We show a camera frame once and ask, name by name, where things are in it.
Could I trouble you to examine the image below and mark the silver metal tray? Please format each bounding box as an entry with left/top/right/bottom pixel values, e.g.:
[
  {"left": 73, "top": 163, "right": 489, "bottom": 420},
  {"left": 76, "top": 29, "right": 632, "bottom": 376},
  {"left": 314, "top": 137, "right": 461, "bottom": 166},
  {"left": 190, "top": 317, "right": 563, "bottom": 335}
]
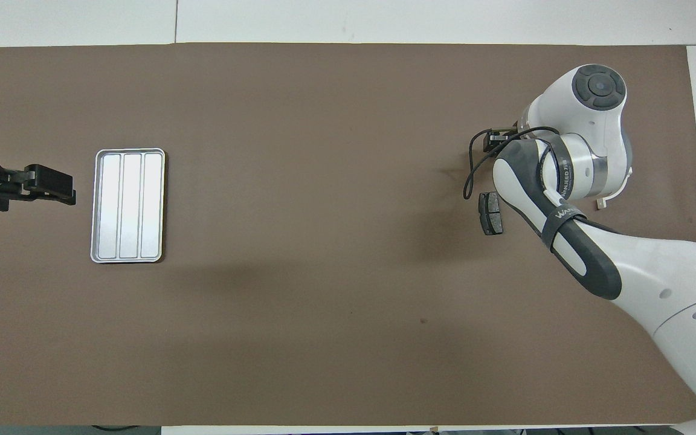
[{"left": 90, "top": 147, "right": 167, "bottom": 264}]

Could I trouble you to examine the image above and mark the dark rectangular brake pad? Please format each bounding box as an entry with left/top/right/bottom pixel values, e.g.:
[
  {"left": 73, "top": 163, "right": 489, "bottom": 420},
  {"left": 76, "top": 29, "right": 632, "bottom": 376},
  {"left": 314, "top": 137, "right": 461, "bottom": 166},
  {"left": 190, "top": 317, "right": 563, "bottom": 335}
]
[{"left": 478, "top": 192, "right": 504, "bottom": 236}]

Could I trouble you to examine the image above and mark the brown table mat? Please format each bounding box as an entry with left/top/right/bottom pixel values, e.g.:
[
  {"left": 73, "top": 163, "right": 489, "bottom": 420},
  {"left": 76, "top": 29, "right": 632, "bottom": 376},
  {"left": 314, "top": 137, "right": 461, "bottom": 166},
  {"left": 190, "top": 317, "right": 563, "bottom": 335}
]
[{"left": 0, "top": 42, "right": 696, "bottom": 427}]

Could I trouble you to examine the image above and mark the white curved plastic bracket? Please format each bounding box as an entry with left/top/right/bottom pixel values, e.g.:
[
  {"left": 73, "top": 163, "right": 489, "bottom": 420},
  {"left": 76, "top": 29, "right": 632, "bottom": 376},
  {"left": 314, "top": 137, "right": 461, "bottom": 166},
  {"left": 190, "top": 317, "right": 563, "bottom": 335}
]
[{"left": 595, "top": 172, "right": 634, "bottom": 211}]

